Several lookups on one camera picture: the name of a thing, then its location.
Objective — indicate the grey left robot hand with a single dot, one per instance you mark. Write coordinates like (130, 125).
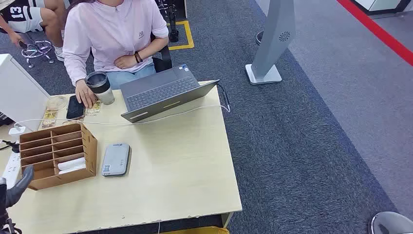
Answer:
(19, 185)

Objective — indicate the person's right hand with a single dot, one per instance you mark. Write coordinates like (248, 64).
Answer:
(85, 95)

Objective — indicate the person's left hand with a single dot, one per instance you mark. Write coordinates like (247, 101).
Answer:
(125, 62)

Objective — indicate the person's right forearm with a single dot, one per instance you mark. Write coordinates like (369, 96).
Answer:
(74, 68)

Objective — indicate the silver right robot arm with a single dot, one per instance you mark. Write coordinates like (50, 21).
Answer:
(390, 224)

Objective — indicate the person's left forearm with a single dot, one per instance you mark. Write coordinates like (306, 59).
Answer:
(153, 46)

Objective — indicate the wooden card organiser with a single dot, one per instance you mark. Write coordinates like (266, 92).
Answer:
(90, 151)

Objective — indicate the grey card reader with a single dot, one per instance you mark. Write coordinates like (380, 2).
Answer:
(115, 160)

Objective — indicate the person in numbered jersey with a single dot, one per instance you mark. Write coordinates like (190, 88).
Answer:
(22, 16)

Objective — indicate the black smartphone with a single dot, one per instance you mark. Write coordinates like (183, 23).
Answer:
(75, 108)

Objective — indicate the steel tumbler with black rim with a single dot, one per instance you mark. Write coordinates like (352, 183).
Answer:
(100, 87)

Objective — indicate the white power strip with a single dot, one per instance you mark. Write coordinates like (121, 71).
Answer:
(12, 169)

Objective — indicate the black office chair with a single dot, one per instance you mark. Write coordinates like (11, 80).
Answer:
(163, 61)

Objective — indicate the black plug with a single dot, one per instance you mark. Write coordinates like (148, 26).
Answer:
(13, 147)

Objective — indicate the grey laptop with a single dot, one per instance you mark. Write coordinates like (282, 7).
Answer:
(158, 90)

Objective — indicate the white power adapter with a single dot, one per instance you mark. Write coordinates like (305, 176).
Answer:
(16, 130)

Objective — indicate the white cabinet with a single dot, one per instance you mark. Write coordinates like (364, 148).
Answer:
(19, 93)

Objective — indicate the chrome stool base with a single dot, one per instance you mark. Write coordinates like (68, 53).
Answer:
(37, 50)

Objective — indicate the grey kiosk stand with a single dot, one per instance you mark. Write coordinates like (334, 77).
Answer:
(272, 38)

